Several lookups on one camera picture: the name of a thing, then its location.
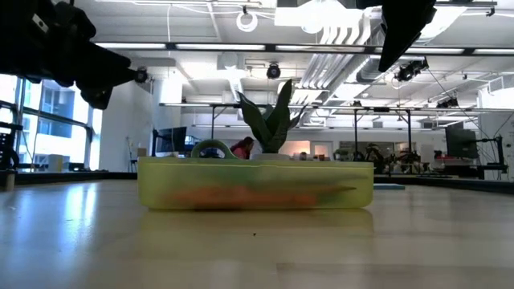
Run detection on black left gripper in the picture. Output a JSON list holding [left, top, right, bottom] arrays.
[[23, 0, 140, 111]]

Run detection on yellow translucent pencil case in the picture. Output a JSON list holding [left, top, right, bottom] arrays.
[[137, 156, 375, 211]]

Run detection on green handled scissors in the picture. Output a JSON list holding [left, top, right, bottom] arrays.
[[190, 139, 239, 161]]

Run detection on orange red marker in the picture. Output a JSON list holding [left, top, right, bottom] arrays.
[[172, 186, 320, 209]]

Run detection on black computer monitor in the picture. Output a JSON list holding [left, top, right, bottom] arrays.
[[154, 126, 188, 156], [444, 122, 479, 161]]

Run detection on black equipment rack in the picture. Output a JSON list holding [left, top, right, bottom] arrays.
[[0, 122, 23, 172]]

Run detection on overhead LED light bar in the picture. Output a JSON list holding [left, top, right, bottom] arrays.
[[94, 42, 514, 56]]

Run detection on green spiky plant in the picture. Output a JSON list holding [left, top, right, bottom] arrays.
[[236, 79, 308, 154]]

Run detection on white plant pot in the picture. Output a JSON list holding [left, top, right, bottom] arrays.
[[251, 153, 291, 161]]

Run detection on black background rig frame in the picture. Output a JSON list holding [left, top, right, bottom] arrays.
[[210, 103, 413, 161]]

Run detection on white ring lamp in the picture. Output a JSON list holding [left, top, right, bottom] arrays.
[[235, 10, 259, 33]]

